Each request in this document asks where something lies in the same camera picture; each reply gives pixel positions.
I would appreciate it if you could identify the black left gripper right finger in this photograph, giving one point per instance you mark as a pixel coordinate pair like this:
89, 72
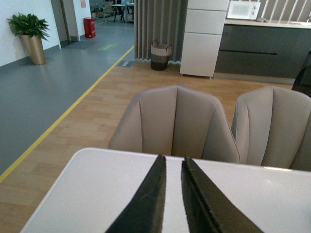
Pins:
208, 210

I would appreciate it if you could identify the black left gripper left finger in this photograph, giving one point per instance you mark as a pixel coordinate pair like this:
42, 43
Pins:
144, 213

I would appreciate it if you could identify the beige chair on left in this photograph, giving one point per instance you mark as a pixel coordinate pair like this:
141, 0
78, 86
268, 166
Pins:
176, 121

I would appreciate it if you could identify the beige chair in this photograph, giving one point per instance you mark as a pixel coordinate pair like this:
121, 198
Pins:
272, 127
176, 121

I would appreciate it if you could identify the beige chair on right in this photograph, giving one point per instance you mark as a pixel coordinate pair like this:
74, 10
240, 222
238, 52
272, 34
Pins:
272, 127

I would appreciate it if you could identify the grey floor sign sticker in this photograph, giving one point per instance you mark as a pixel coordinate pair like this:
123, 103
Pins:
125, 63

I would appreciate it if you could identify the woven laundry basket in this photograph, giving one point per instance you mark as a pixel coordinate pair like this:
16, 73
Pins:
160, 55

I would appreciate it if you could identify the grey kitchen cabinet counter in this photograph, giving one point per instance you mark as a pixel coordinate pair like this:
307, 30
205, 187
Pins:
272, 50

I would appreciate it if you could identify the white refrigerator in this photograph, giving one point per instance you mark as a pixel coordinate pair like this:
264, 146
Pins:
204, 25

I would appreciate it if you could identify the grey pleated curtain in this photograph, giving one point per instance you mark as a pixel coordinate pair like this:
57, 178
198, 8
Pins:
161, 20

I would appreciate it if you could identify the gold plant pot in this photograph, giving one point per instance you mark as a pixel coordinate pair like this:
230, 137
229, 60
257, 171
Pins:
34, 48

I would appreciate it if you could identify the white microwave oven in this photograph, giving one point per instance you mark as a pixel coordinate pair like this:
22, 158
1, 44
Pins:
246, 10

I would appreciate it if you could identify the green potted plant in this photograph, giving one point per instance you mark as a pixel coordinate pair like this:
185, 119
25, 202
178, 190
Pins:
29, 25

